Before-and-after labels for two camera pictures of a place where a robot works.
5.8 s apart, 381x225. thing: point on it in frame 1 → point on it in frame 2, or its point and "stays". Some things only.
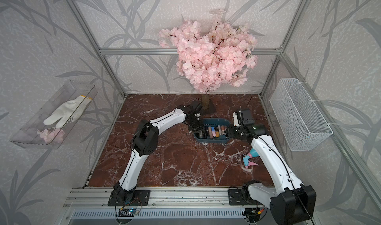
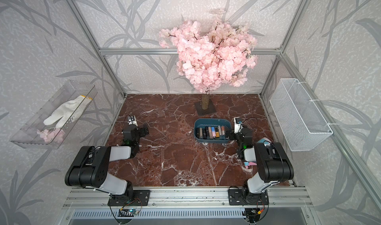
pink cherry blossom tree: [212, 54] stays
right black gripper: [231, 135] → [232, 135]
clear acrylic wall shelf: [50, 124] stays
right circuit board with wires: [252, 215] stays
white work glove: [68, 111] stays
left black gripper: [201, 126] → [142, 133]
